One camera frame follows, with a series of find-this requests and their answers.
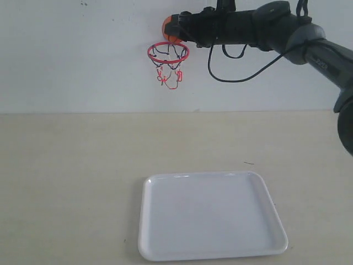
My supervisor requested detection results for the red mini basketball hoop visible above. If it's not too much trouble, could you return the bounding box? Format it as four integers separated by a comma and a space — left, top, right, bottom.
147, 41, 190, 90

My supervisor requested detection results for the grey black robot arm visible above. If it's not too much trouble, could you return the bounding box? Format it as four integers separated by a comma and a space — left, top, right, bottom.
162, 1, 352, 153

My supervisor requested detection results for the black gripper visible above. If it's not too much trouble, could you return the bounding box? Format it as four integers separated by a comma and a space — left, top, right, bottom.
164, 7, 228, 47

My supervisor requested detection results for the small orange basketball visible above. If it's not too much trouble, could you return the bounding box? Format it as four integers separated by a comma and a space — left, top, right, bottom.
162, 16, 182, 44

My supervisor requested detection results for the black cable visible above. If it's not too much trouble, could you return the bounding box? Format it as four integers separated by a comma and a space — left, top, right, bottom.
207, 41, 307, 83

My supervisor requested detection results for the white plastic tray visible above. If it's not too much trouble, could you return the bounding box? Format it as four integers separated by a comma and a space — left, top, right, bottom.
138, 171, 288, 262

